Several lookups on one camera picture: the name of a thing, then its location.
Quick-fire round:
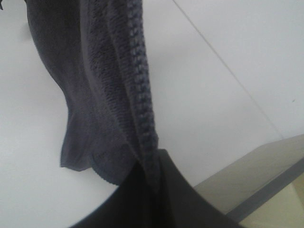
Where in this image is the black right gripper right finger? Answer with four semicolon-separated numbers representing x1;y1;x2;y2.
158;149;242;228

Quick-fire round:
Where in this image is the dark navy towel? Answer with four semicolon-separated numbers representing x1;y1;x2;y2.
26;0;160;189

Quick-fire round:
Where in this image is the beige basket with grey rim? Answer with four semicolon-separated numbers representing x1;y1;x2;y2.
195;135;304;228

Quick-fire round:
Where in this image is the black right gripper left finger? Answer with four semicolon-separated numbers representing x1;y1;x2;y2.
71;164;152;228

